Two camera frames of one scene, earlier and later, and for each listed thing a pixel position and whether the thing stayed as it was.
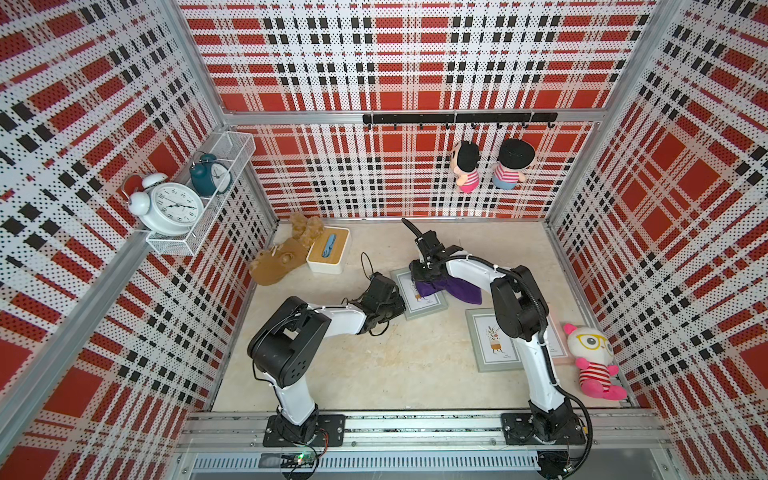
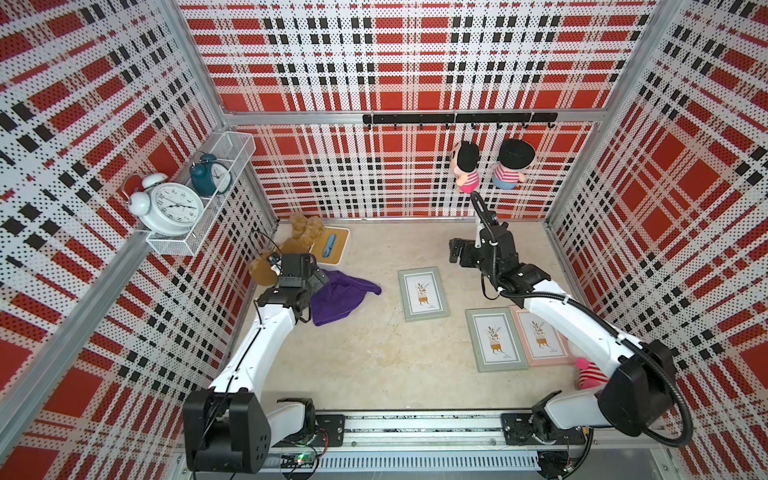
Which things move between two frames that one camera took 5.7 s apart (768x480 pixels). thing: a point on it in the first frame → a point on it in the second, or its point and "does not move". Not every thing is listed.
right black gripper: (416, 274) → (470, 248)
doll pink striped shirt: (464, 160) does not move
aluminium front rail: (612, 429) does not move
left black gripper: (400, 307) → (316, 277)
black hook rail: (497, 118) does not move
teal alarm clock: (210, 177) does not move
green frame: (494, 349) does not move
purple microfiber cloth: (456, 288) → (341, 295)
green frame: (416, 305) does not move
